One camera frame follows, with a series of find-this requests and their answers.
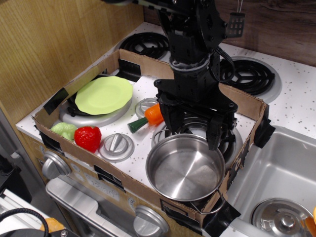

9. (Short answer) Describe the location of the red toy strawberry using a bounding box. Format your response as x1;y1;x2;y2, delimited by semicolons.
74;126;102;153

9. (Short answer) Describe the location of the orange object in sink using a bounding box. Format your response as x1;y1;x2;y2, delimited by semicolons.
305;207;316;237

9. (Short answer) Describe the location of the grey oven knob right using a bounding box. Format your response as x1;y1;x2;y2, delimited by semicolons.
133;205;170;237

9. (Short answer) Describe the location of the grey stove knob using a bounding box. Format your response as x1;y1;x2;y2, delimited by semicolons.
135;98;158;119
99;133;134;162

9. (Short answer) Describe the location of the stainless steel pot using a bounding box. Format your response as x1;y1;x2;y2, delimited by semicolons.
146;133;226;214

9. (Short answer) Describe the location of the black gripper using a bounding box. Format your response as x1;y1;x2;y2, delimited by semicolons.
154;68;237;151

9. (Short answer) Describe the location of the black burner front left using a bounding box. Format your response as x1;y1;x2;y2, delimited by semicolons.
58;74;133;128

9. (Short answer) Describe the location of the grey stove knob front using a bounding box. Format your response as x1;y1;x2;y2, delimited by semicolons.
99;133;134;162

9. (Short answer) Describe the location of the silver oven door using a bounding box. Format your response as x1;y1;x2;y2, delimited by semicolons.
46;178;136;237

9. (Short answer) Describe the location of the grey stove knob middle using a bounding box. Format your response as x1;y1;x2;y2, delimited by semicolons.
135;98;158;119

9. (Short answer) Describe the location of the hanging metal spatula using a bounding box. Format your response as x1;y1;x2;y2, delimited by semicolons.
226;0;246;38

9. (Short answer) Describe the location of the orange toy carrot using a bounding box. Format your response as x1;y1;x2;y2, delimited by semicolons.
127;104;164;133

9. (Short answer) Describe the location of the black burner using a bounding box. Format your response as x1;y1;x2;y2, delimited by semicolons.
58;74;133;128
117;32;169;59
210;56;282;104
151;114;243;171

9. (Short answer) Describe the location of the silver sink basin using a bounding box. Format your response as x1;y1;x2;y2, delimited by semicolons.
224;126;316;237

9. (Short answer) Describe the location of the light green toy vegetable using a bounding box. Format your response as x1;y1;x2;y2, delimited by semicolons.
51;122;77;142

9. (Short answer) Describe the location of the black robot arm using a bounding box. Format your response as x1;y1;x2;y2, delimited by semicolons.
138;0;237;150

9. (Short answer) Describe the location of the black burner front right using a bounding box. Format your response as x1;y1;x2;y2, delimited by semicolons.
151;114;243;171

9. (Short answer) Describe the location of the orange object bottom left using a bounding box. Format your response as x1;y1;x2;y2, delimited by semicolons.
45;217;65;233

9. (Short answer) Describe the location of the light green plate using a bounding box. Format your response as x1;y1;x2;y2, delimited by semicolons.
75;76;133;115

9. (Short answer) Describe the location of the cardboard fence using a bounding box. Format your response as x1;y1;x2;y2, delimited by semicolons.
32;48;276;237

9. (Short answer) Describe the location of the grey oven knob left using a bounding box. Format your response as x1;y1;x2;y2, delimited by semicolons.
42;151;71;180

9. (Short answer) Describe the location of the black cable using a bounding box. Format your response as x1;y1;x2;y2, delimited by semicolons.
0;208;49;237

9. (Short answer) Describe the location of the grey oven knob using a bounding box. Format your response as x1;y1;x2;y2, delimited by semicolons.
133;205;170;237
42;151;71;180

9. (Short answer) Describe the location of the black burner back right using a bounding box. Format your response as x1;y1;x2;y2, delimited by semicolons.
210;56;282;104

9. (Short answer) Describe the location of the steel pot lid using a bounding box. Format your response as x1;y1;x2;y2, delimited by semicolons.
251;198;312;237

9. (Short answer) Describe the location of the black burner back left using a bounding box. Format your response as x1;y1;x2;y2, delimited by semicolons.
117;32;169;59

